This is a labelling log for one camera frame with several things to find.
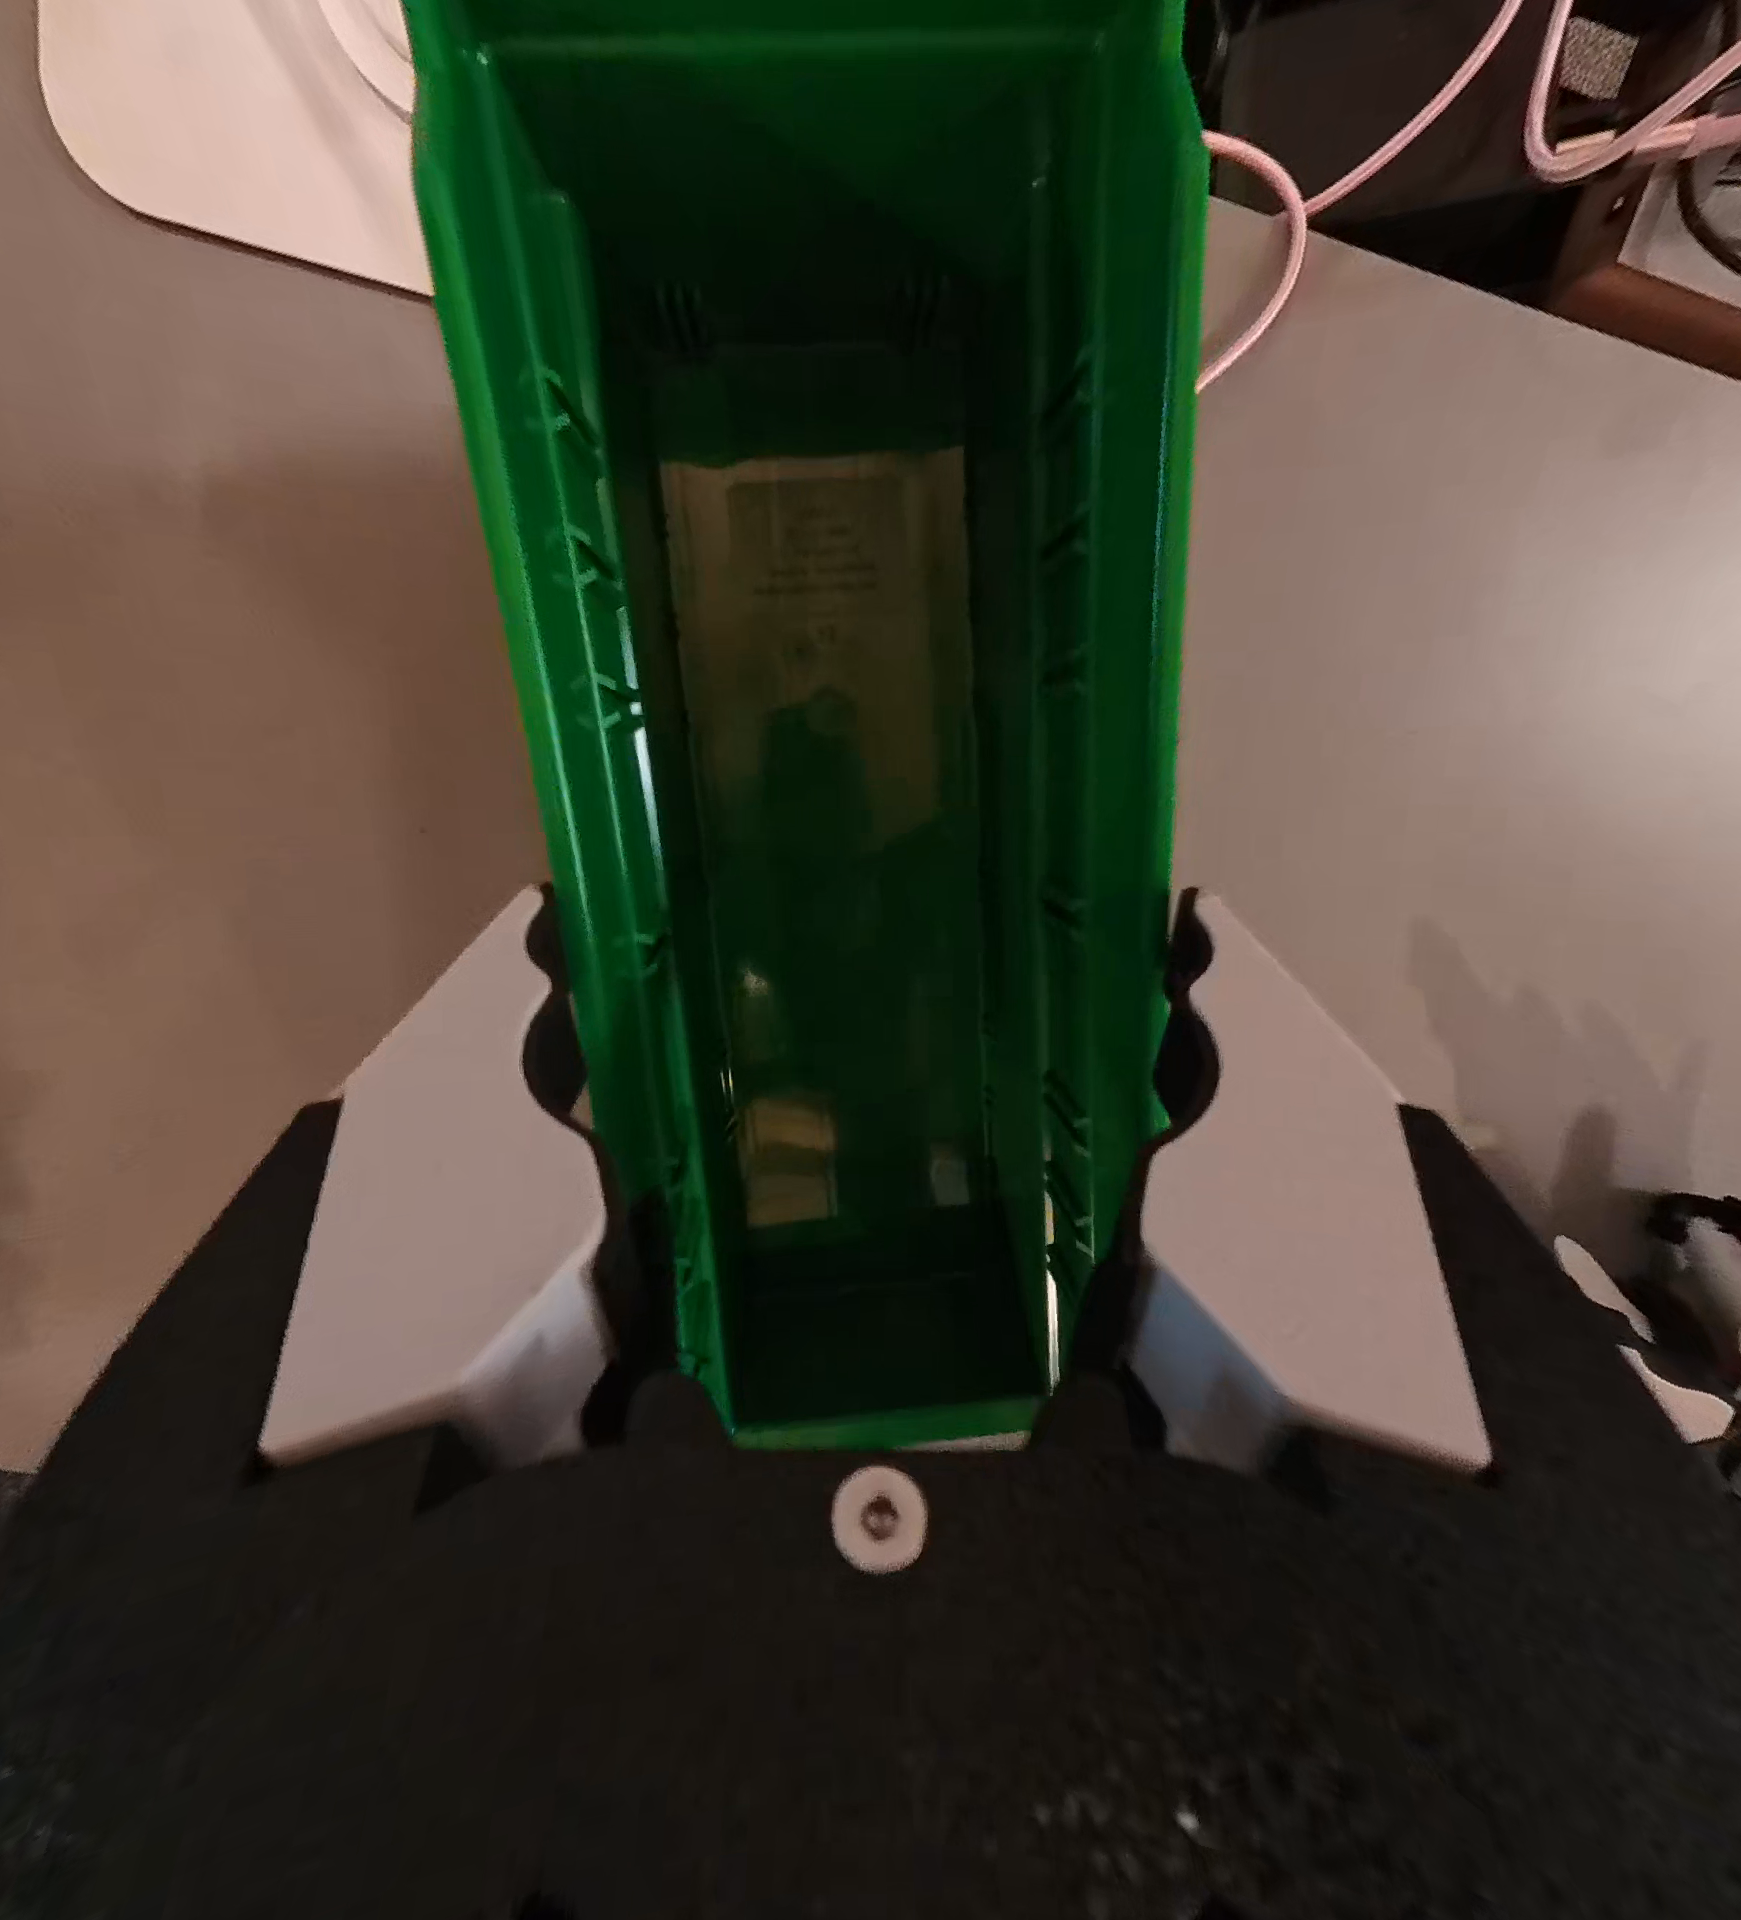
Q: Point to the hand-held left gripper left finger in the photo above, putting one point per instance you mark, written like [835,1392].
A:
[420,1245]

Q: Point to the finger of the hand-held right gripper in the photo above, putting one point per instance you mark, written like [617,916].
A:
[1635,1321]

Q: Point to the green plastic bin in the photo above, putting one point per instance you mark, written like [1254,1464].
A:
[811,226]

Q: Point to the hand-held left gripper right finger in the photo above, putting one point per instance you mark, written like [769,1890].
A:
[1305,1245]

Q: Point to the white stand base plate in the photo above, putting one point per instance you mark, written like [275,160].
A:
[210,122]

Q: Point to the black cardboard box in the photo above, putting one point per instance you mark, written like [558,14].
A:
[1380,92]

